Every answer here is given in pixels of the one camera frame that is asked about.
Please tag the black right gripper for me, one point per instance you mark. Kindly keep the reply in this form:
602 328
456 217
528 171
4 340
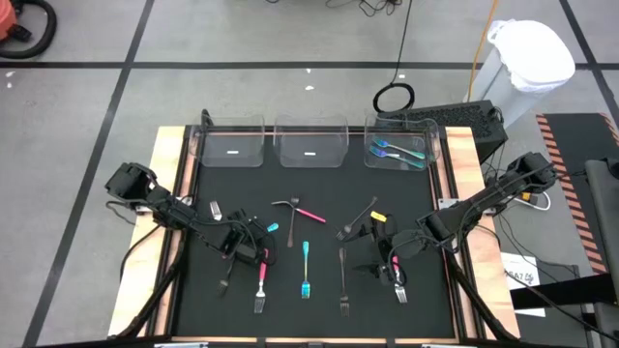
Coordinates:
408 244

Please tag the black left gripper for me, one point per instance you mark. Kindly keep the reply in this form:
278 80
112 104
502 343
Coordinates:
242 246

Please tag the black fork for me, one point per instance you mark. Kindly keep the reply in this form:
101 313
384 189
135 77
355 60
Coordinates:
343 280
291 232
360 216
222 289

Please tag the clear plastic bin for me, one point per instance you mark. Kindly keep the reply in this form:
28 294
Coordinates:
433 152
309 140
232 140

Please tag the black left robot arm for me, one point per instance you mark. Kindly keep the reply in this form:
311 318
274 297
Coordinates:
184 212

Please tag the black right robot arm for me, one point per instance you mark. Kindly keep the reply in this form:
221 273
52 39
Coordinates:
483 198

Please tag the yellow tape tag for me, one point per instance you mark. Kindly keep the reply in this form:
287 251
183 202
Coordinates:
378 216

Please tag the black table mat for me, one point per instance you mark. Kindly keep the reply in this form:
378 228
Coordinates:
290 324

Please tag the black metal support strut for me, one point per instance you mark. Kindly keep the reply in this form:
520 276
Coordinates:
476 290
152 290

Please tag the white printed paper sheet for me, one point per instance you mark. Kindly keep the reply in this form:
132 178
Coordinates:
520 263

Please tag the black perforated computer case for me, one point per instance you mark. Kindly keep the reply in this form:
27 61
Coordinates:
464 121

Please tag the yellow power plug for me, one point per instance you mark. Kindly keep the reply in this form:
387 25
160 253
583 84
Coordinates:
527 197

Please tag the black beam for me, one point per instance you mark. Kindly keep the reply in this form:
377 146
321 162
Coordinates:
570 290

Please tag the dark grey cabinet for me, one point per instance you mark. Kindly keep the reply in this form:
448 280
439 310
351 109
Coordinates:
604 217

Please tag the black hazard-striped floor plate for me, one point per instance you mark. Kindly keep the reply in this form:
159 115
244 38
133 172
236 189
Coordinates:
580 135

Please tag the white-bagged trash can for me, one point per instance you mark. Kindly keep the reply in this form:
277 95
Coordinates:
532 53

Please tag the orange vacuum cleaner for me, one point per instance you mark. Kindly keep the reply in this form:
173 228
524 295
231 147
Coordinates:
6 21

